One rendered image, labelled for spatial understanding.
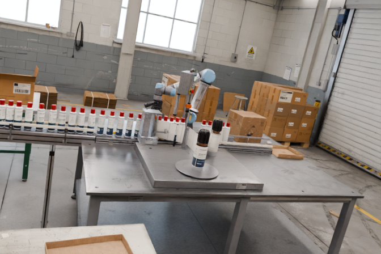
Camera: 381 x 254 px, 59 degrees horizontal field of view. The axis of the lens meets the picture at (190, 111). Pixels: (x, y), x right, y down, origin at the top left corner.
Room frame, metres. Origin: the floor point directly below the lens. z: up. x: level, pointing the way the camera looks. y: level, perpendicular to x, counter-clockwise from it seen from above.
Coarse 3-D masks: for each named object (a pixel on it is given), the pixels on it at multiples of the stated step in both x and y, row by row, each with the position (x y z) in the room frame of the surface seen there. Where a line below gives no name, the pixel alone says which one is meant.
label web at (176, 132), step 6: (162, 126) 2.64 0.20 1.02; (168, 126) 2.64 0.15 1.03; (174, 126) 2.63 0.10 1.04; (180, 126) 2.63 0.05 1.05; (174, 132) 2.63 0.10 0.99; (180, 132) 2.63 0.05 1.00; (192, 132) 2.56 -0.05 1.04; (168, 138) 2.64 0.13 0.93; (174, 138) 2.61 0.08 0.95; (180, 138) 2.63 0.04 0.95; (192, 138) 2.53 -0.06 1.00; (192, 144) 2.52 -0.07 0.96
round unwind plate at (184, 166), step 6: (180, 162) 2.26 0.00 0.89; (186, 162) 2.28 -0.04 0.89; (180, 168) 2.15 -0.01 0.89; (186, 168) 2.17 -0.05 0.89; (204, 168) 2.24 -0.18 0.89; (210, 168) 2.26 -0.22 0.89; (186, 174) 2.08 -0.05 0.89; (192, 174) 2.09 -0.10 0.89; (198, 174) 2.11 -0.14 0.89; (204, 174) 2.13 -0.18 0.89; (210, 174) 2.16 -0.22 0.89; (216, 174) 2.18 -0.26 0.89
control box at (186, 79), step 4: (184, 72) 2.79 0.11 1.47; (188, 72) 2.83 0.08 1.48; (180, 76) 2.80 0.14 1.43; (184, 76) 2.79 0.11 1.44; (188, 76) 2.79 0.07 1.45; (192, 76) 2.79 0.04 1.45; (180, 80) 2.80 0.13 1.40; (184, 80) 2.79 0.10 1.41; (188, 80) 2.78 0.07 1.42; (192, 80) 2.82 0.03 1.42; (180, 84) 2.80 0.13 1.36; (184, 84) 2.79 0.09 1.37; (188, 84) 2.78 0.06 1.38; (180, 88) 2.80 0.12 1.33; (184, 88) 2.79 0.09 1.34; (188, 88) 2.78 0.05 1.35; (192, 88) 2.88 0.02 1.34; (180, 92) 2.79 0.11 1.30; (184, 92) 2.79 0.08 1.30; (188, 92) 2.79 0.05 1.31
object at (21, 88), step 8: (0, 80) 3.14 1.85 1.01; (8, 80) 3.17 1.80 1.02; (16, 80) 3.21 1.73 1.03; (24, 80) 3.23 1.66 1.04; (32, 80) 3.25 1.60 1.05; (0, 88) 3.14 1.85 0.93; (8, 88) 3.18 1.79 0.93; (16, 88) 3.22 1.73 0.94; (24, 88) 3.25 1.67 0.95; (32, 88) 3.29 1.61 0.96; (0, 96) 3.15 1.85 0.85; (8, 96) 3.18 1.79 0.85; (16, 96) 3.22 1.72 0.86; (24, 96) 3.25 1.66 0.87; (32, 96) 3.29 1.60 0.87; (24, 104) 3.26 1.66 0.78; (32, 104) 3.29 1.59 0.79
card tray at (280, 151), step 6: (264, 144) 3.27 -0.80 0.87; (276, 150) 3.25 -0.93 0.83; (282, 150) 3.30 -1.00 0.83; (288, 150) 3.34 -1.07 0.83; (294, 150) 3.28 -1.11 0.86; (276, 156) 3.05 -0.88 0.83; (282, 156) 3.05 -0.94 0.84; (288, 156) 3.08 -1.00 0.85; (294, 156) 3.10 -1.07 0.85; (300, 156) 3.13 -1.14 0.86
